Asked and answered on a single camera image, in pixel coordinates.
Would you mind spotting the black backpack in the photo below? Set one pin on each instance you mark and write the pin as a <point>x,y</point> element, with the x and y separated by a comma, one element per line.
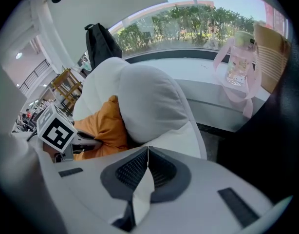
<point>100,45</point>

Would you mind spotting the black balcony railing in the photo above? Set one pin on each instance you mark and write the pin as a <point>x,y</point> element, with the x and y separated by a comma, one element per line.
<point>33,74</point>

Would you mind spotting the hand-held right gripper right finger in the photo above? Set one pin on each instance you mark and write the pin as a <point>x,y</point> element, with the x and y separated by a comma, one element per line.
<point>171,179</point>

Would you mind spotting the pale roller blind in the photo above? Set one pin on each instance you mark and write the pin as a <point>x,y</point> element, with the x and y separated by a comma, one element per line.
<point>103,4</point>

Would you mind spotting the white window sill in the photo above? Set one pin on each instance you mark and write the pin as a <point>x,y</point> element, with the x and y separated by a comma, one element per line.
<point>203,91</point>

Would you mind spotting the orange square cushion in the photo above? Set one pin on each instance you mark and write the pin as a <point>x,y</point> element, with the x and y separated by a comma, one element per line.
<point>108,125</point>

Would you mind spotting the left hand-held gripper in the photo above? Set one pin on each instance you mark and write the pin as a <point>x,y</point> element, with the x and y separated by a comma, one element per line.
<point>55,130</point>

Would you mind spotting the person's left forearm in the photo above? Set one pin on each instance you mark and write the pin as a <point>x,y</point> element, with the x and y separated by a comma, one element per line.
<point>18,179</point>

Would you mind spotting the white round armchair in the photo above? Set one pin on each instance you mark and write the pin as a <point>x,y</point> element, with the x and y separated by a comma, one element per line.
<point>149,101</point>

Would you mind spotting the white fabric tag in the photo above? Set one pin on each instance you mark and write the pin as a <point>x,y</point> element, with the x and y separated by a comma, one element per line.
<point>142,199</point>

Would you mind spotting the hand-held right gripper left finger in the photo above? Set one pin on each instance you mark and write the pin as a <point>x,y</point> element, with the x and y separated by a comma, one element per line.
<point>125,177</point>

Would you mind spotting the clear plastic bag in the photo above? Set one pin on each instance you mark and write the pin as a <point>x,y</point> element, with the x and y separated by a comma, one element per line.
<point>85,62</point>

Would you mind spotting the green hedge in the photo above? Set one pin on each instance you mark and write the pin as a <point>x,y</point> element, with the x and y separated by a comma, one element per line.
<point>188,25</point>

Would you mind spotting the wooden shelf rack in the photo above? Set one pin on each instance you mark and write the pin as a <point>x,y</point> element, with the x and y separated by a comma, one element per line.
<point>66,86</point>

